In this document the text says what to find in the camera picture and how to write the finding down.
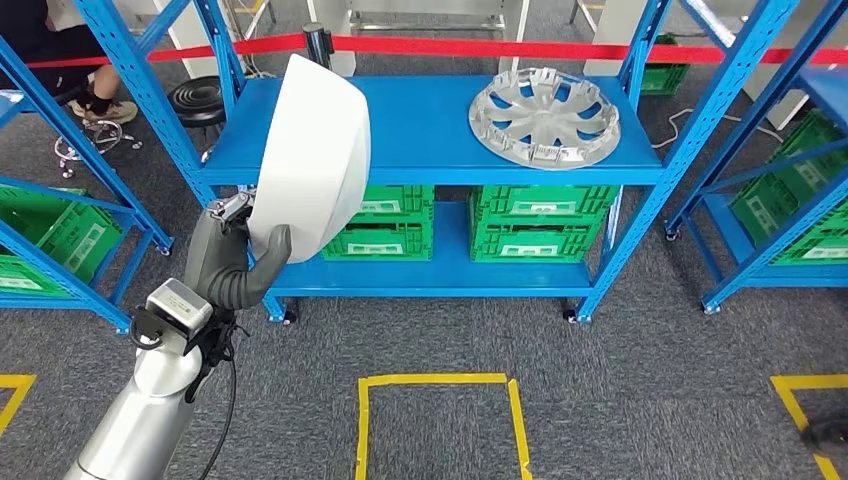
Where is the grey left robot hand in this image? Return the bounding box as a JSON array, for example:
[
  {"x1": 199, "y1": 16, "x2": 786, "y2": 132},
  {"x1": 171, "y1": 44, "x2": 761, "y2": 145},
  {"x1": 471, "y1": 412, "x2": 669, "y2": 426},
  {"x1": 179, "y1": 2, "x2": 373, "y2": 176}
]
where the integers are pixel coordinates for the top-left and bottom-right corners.
[{"x1": 183, "y1": 188, "x2": 293, "y2": 311}]

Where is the white curved plastic part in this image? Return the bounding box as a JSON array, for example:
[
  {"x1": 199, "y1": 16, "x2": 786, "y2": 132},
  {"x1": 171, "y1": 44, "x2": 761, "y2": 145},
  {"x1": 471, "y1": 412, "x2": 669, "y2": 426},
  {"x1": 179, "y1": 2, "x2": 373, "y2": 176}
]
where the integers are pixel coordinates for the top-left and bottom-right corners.
[{"x1": 246, "y1": 54, "x2": 372, "y2": 265}]

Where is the blue metal shelf rack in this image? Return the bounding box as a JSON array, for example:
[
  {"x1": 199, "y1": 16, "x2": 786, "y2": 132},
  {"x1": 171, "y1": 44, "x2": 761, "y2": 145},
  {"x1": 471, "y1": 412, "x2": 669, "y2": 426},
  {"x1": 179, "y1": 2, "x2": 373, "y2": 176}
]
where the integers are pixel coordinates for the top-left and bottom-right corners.
[
  {"x1": 0, "y1": 36, "x2": 175, "y2": 334},
  {"x1": 664, "y1": 0, "x2": 848, "y2": 315},
  {"x1": 69, "y1": 0, "x2": 848, "y2": 326}
]

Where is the black round stool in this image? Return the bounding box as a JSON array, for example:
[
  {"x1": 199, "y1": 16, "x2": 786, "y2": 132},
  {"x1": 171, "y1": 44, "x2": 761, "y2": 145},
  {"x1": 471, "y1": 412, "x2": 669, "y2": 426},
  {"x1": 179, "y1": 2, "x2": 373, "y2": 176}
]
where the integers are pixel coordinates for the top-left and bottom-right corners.
[{"x1": 166, "y1": 75, "x2": 227, "y2": 164}]

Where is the chrome swivel stool base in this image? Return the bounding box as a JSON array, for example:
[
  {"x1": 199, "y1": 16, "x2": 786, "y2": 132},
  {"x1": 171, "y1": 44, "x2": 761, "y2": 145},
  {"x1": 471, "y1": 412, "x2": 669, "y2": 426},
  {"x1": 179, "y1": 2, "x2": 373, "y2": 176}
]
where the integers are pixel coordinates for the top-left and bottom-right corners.
[{"x1": 54, "y1": 119, "x2": 144, "y2": 179}]

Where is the person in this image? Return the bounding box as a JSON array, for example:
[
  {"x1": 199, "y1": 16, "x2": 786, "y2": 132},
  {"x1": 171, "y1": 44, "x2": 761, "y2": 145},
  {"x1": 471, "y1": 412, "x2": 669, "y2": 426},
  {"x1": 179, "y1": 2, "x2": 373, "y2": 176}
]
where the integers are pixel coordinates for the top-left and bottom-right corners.
[{"x1": 0, "y1": 0, "x2": 139, "y2": 125}]

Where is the white desk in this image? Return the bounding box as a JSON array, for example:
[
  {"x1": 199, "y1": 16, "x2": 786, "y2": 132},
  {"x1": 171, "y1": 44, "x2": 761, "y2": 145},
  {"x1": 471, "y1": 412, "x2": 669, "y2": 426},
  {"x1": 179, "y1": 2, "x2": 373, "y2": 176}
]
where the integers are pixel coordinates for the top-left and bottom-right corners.
[
  {"x1": 582, "y1": 0, "x2": 848, "y2": 130},
  {"x1": 307, "y1": 0, "x2": 531, "y2": 77},
  {"x1": 132, "y1": 0, "x2": 250, "y2": 79}
]

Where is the red barrier belt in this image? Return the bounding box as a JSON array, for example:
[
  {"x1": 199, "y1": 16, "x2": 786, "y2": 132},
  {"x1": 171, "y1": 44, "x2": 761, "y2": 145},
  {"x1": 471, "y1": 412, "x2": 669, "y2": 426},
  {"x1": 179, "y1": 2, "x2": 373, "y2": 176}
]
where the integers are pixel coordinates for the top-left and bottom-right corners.
[{"x1": 26, "y1": 33, "x2": 848, "y2": 70}]

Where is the silver wheel hubcap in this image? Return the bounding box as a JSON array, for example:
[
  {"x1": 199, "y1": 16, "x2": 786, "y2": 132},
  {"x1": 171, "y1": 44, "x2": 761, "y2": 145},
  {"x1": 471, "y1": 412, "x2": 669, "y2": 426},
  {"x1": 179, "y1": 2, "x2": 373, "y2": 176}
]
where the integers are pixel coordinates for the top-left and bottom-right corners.
[{"x1": 468, "y1": 66, "x2": 622, "y2": 172}]

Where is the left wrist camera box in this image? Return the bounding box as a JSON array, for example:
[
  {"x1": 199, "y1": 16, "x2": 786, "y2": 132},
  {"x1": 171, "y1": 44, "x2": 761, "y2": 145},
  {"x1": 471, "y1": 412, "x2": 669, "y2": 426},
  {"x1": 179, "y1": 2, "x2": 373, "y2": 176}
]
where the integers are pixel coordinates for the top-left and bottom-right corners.
[{"x1": 129, "y1": 278, "x2": 215, "y2": 356}]

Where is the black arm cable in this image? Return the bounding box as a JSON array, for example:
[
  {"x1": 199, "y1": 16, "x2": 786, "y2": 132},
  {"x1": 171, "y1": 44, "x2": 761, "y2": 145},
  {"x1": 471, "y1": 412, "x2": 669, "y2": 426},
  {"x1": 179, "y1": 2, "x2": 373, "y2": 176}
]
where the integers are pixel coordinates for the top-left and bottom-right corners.
[{"x1": 192, "y1": 357, "x2": 238, "y2": 480}]

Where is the black stanchion post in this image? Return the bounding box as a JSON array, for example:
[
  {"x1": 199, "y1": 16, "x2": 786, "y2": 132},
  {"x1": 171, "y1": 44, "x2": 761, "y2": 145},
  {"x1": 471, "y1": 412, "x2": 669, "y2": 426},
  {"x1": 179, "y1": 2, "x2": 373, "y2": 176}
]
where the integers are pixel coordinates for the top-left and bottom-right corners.
[{"x1": 302, "y1": 23, "x2": 335, "y2": 71}]

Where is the white floor cable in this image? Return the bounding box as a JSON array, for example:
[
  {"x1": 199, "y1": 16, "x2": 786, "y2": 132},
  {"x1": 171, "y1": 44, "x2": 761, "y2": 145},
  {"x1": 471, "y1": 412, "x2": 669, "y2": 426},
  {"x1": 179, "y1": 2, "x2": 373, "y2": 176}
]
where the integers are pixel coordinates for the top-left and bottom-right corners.
[{"x1": 652, "y1": 107, "x2": 783, "y2": 150}]

